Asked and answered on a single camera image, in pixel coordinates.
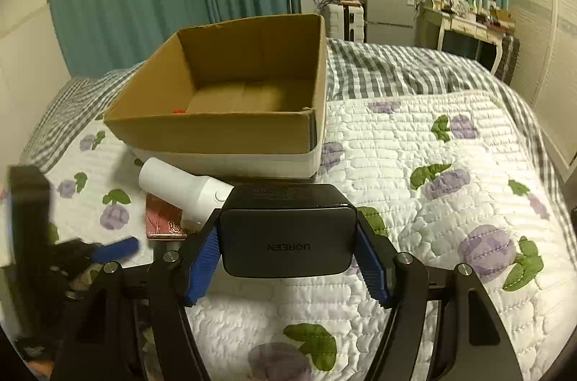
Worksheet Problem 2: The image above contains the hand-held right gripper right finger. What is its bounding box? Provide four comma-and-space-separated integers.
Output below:
354, 207, 524, 381

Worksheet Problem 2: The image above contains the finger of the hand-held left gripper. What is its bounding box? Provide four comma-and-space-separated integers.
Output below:
54, 237, 141, 271

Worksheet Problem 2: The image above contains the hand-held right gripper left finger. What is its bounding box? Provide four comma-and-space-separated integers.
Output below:
52, 212, 226, 381

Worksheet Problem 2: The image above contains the black power adapter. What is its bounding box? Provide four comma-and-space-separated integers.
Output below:
217, 184, 359, 278

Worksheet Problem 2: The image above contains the cardboard box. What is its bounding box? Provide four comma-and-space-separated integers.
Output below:
103, 14, 327, 180

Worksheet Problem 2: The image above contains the pink patterned card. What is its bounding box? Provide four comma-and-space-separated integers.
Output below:
145, 194, 187, 240

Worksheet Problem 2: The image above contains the white floral quilt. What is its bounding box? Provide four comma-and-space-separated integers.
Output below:
43, 90, 564, 381

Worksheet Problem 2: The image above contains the grey checked bed sheet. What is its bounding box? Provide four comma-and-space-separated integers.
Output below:
22, 37, 566, 201

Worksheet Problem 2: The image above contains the white suitcase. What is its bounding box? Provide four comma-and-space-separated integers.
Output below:
325, 3, 365, 41

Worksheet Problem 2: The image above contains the silver fridge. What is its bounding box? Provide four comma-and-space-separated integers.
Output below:
363, 0, 418, 45

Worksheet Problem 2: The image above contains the white vanity desk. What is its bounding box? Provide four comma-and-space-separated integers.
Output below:
417, 3, 517, 77

